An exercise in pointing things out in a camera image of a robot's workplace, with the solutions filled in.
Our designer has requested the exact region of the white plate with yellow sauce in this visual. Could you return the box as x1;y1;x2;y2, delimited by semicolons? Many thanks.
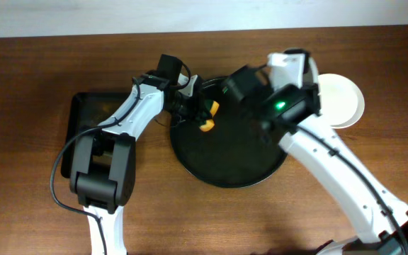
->
318;74;365;129

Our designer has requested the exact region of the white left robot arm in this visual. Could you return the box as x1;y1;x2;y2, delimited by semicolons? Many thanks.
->
69;84;219;254

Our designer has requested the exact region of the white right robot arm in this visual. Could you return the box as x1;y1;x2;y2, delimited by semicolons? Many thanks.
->
255;84;408;254

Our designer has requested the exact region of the round black tray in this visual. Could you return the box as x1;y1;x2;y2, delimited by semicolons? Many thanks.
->
169;77;287;188

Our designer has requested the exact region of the black rectangular tray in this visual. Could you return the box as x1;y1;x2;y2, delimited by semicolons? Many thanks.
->
66;92;128;166

